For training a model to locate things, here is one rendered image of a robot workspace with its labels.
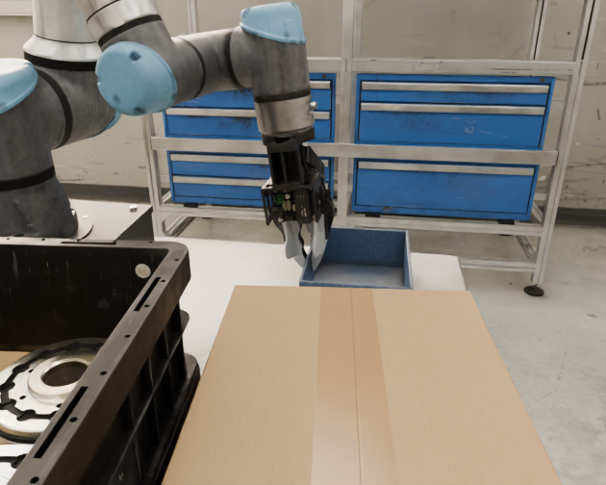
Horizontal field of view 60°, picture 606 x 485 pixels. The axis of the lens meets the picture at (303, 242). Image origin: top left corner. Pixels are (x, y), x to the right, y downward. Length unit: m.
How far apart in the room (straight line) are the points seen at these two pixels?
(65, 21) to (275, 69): 0.31
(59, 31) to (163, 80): 0.28
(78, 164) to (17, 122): 2.85
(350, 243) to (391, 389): 0.53
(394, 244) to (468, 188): 1.37
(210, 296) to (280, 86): 0.33
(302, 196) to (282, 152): 0.06
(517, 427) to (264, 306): 0.22
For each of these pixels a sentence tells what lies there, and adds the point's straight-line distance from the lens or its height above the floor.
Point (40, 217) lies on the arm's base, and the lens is 0.79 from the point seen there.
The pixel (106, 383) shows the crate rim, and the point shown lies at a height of 0.93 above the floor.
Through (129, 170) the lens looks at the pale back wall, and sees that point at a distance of 3.45.
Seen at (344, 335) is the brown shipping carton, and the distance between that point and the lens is 0.43.
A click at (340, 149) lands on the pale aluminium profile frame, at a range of 2.13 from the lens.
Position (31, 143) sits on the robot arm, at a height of 0.94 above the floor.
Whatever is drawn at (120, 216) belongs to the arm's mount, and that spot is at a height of 0.80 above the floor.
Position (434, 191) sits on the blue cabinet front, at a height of 0.43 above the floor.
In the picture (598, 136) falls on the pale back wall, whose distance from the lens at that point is 3.22.
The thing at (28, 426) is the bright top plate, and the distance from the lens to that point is 0.38.
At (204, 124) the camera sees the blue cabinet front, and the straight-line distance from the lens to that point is 2.27.
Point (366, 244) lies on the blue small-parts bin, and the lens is 0.88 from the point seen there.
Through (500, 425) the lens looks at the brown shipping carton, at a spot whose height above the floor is 0.86.
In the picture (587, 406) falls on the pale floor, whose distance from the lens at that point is 1.88.
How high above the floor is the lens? 1.10
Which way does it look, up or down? 24 degrees down
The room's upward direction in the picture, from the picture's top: straight up
